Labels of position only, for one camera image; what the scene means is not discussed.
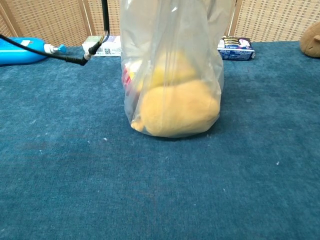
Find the clear plastic bag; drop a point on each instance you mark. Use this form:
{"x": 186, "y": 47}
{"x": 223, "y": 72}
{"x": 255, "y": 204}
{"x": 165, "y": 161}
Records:
{"x": 175, "y": 37}

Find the multicolour tissue pack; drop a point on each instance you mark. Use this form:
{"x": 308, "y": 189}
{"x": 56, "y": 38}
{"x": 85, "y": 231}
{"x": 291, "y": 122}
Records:
{"x": 110, "y": 47}

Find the brown plush toy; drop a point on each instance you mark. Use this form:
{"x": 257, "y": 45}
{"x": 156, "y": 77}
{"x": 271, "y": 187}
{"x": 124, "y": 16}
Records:
{"x": 311, "y": 42}

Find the yellow plush toy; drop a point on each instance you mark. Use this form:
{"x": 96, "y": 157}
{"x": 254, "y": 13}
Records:
{"x": 180, "y": 110}

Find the blue carpet table cover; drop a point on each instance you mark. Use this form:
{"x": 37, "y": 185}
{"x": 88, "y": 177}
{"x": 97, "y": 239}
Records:
{"x": 175, "y": 187}

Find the red snack packet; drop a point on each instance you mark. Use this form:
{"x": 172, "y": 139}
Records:
{"x": 128, "y": 77}

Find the blue pump bottle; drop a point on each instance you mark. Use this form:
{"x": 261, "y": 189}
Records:
{"x": 17, "y": 51}

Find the wicker folding screen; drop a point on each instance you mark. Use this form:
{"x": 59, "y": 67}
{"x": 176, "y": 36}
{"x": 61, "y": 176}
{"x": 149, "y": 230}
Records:
{"x": 270, "y": 17}

